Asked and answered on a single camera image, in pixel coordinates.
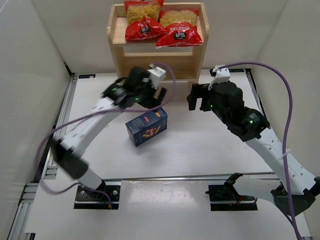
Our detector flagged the blue Barilla rigatoni box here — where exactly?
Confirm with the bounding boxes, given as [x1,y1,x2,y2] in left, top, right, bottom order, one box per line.
[125,108,168,147]

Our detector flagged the red fusilli pasta bag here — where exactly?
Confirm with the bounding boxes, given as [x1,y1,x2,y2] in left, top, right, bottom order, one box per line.
[124,0,167,41]
[155,9,203,48]

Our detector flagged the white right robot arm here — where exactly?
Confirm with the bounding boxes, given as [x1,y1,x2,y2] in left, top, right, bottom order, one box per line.
[187,81,320,216]

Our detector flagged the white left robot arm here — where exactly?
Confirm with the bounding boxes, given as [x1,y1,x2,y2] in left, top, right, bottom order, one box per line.
[50,65,167,196]

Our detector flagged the wooden three-tier shelf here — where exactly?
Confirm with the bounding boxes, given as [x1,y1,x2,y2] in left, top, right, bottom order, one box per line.
[106,2,210,86]

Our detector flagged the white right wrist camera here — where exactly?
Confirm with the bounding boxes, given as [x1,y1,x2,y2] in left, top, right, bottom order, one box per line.
[208,65,231,91]

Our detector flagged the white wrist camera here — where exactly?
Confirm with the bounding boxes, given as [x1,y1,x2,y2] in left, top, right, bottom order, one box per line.
[208,65,231,91]
[147,63,167,89]

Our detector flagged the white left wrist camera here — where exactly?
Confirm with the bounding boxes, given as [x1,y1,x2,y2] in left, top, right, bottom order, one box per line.
[147,63,167,89]

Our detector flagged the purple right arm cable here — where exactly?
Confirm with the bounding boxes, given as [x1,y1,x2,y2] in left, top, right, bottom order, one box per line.
[219,61,305,240]

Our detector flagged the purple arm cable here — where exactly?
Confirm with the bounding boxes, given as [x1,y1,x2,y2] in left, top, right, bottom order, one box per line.
[219,61,305,240]
[34,62,177,210]

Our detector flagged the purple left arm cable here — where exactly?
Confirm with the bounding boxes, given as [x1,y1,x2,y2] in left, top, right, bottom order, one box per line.
[34,62,177,210]

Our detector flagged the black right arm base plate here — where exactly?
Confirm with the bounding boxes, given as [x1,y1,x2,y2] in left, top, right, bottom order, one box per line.
[205,184,258,212]

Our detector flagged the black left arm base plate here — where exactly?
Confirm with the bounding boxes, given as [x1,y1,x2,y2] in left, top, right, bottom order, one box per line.
[73,181,121,210]

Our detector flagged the aluminium table rail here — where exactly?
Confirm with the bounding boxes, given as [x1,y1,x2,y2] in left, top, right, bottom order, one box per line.
[7,73,78,240]

